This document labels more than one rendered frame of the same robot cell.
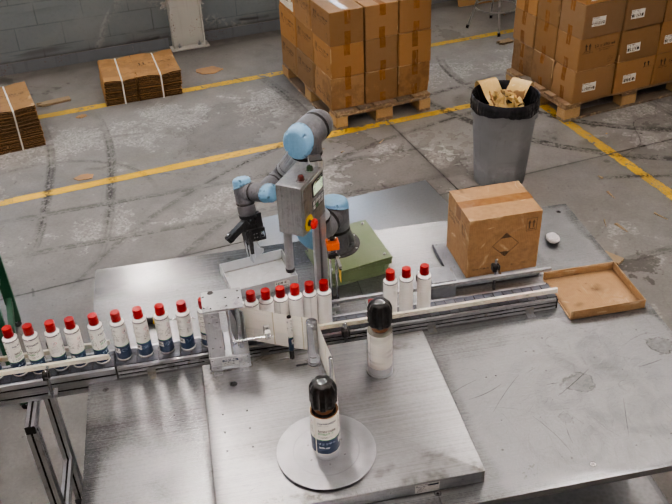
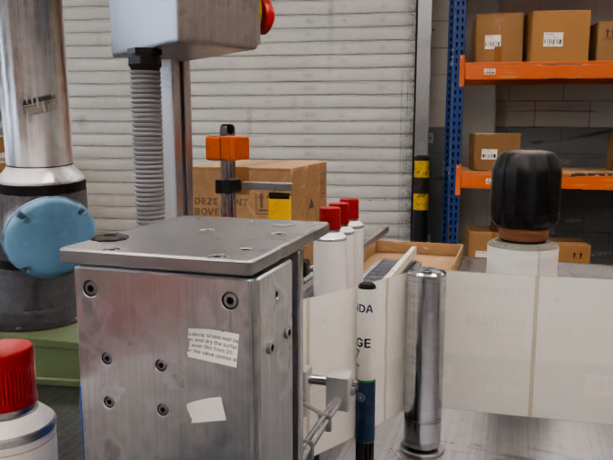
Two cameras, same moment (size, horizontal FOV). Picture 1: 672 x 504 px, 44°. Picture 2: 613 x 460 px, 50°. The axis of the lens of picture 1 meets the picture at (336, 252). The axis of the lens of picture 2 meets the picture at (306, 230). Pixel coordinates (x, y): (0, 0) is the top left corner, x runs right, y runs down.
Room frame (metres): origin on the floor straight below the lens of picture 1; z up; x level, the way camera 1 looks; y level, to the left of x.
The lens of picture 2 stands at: (1.99, 0.70, 1.21)
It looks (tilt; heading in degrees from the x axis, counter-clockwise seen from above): 9 degrees down; 298
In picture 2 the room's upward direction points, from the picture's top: straight up
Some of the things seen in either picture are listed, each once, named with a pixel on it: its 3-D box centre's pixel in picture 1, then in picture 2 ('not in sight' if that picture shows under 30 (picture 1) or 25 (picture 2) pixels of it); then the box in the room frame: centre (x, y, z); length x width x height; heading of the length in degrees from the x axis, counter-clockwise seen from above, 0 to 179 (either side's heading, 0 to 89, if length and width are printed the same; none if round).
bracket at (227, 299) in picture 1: (221, 300); (209, 238); (2.22, 0.39, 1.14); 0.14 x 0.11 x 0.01; 100
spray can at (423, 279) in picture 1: (424, 287); (348, 257); (2.45, -0.32, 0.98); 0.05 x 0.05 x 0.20
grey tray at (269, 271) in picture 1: (258, 274); not in sight; (2.75, 0.32, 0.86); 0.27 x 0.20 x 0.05; 110
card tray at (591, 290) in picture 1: (593, 289); (410, 257); (2.57, -0.99, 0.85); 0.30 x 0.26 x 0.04; 100
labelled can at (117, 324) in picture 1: (119, 334); not in sight; (2.25, 0.77, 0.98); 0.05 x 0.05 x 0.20
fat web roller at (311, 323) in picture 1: (312, 342); (424, 361); (2.18, 0.09, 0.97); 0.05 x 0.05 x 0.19
